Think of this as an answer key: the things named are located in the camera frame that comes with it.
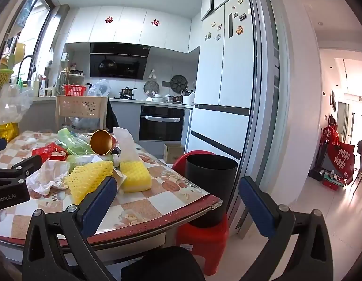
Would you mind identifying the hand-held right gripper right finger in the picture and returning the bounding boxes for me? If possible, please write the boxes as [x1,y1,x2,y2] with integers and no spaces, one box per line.
[238,176,335,281]

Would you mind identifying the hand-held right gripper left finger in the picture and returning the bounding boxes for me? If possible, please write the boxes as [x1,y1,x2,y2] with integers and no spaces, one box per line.
[22,176,118,281]

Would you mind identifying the yellow sponge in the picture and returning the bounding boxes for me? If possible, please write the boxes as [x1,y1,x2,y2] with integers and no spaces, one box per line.
[119,159,153,193]

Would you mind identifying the white and green bottle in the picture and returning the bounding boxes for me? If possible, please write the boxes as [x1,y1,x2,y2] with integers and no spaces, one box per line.
[65,154,121,170]

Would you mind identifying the black trash bin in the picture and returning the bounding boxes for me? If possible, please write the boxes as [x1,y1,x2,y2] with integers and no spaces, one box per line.
[185,154,238,228]

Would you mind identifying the gold foil bag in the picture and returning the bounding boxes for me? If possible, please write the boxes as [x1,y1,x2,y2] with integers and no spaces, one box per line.
[0,121,19,142]

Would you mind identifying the crumpled white paper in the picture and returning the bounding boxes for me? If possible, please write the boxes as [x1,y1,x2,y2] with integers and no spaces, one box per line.
[25,159,71,195]

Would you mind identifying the red snack packet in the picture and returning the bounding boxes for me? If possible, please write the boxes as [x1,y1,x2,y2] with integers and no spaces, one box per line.
[31,142,68,161]

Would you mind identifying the yellow foam net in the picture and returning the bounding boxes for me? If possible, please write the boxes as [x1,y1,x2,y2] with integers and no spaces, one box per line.
[64,160,115,205]

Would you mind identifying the crinkled clear plastic bag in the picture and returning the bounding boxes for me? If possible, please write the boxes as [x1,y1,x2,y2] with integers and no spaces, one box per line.
[0,85,33,123]

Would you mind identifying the green plastic bag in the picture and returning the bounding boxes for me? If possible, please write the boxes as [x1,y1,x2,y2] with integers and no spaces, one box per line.
[56,128,95,155]

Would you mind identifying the white plastic bag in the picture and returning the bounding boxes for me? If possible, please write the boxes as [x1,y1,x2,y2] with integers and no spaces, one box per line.
[112,127,140,163]

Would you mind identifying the red plastic stool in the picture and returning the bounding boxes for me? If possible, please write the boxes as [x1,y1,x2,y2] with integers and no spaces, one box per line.
[172,150,230,276]

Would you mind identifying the green plastic basket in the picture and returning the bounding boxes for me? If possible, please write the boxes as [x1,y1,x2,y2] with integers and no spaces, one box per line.
[0,69,14,88]

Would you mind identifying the red-edged dining table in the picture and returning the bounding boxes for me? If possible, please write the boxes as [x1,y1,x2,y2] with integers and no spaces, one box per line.
[0,130,224,267]

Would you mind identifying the red gift box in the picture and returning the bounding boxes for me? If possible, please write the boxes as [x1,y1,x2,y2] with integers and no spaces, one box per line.
[322,170,346,192]

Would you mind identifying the black bag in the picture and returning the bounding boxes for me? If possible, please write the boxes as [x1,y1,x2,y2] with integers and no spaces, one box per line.
[106,100,120,135]

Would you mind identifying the beige plastic rack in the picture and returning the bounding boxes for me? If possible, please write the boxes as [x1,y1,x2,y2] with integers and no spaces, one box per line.
[55,95,109,132]

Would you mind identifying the cardboard box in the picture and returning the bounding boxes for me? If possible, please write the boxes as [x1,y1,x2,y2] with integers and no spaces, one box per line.
[163,143,186,164]

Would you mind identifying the grey kitchen counter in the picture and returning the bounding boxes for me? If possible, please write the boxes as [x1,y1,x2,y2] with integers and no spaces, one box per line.
[31,95,196,144]

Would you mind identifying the dark rounded object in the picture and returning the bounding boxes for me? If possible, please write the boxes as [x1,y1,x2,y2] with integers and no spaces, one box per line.
[121,246,205,281]

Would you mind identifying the black kitchen faucet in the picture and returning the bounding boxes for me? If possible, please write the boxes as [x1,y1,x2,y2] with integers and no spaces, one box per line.
[16,55,36,85]

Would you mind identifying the red plastic basket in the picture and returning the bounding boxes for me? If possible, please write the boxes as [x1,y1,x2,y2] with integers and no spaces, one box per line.
[64,84,87,97]

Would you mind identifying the black built-in oven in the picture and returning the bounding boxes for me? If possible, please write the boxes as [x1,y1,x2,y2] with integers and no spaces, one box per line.
[138,105,186,142]

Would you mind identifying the red gift bag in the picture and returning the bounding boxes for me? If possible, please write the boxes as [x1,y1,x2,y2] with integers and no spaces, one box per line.
[328,126,356,182]

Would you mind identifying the black pot on stove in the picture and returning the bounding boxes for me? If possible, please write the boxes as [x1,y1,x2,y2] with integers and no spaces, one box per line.
[119,86,137,99]

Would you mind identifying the grey round tray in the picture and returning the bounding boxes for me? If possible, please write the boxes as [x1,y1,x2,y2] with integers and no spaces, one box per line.
[143,81,160,95]

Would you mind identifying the white rice cooker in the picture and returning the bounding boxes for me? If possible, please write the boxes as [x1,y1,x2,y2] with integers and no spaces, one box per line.
[182,90,196,106]

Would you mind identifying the white refrigerator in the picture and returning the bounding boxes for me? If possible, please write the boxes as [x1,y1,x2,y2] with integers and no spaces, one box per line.
[187,0,256,164]

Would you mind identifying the black range hood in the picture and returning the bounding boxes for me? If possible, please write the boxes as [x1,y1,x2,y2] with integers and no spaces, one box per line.
[90,42,151,80]

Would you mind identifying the dark round divided tray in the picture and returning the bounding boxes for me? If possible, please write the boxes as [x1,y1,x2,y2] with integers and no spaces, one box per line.
[170,74,189,92]

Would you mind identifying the white upper cabinets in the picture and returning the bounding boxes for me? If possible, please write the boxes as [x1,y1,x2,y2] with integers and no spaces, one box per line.
[65,6,202,54]

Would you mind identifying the group of fridge magnets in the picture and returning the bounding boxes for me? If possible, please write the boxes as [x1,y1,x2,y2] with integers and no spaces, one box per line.
[204,0,252,41]

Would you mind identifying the grey sliding door frame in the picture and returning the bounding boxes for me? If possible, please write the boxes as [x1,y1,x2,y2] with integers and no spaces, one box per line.
[245,0,290,237]

